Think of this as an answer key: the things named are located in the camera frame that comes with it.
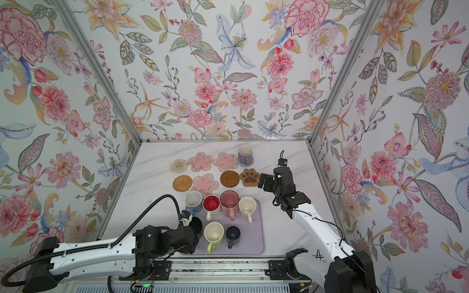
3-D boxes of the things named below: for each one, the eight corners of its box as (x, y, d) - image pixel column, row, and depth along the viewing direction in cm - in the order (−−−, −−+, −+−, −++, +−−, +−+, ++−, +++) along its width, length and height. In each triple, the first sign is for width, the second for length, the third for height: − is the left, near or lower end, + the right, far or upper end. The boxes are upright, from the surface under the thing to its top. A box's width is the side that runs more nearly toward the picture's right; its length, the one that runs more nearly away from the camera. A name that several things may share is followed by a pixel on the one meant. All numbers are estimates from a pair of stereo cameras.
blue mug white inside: (194, 218, 89) (191, 210, 82) (185, 205, 93) (181, 196, 86) (207, 208, 92) (205, 200, 85) (198, 196, 96) (195, 187, 89)
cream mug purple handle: (238, 168, 109) (238, 159, 103) (238, 153, 117) (238, 144, 111) (252, 167, 109) (253, 159, 103) (251, 153, 117) (252, 144, 111)
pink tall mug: (220, 223, 87) (219, 215, 79) (221, 200, 94) (220, 190, 87) (239, 223, 87) (240, 215, 79) (239, 200, 94) (239, 190, 87)
